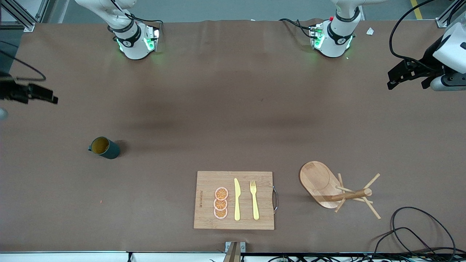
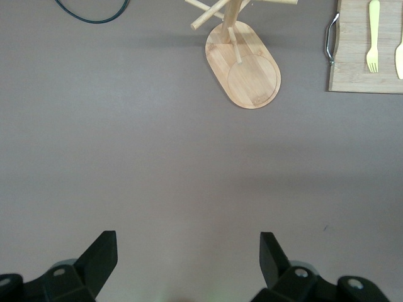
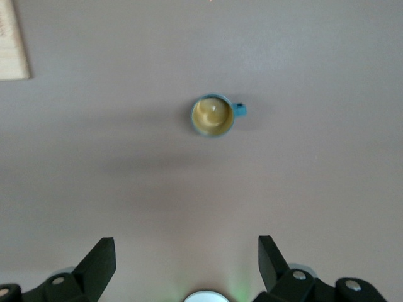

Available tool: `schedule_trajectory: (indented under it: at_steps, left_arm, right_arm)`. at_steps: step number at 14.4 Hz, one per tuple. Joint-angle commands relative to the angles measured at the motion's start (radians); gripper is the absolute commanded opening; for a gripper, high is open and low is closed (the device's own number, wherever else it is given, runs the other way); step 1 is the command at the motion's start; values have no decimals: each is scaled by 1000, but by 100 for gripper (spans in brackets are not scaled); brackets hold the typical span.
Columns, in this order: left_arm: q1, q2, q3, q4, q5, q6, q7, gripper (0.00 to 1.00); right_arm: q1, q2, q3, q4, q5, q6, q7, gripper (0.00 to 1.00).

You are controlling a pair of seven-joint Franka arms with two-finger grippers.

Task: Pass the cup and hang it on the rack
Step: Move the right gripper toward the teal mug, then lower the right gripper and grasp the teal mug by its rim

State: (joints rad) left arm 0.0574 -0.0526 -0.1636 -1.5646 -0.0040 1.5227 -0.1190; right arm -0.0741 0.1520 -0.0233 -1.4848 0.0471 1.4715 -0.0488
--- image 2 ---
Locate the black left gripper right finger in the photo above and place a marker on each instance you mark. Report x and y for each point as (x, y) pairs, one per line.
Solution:
(274, 264)

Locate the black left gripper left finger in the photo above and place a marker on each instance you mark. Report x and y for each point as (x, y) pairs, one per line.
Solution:
(94, 261)

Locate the wooden mug rack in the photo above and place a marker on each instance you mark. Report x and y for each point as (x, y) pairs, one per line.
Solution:
(248, 78)

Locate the yellow plastic knife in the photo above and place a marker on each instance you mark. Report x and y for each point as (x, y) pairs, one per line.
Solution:
(400, 59)

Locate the yellow plastic fork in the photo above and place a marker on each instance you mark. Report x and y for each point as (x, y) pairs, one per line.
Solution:
(373, 31)

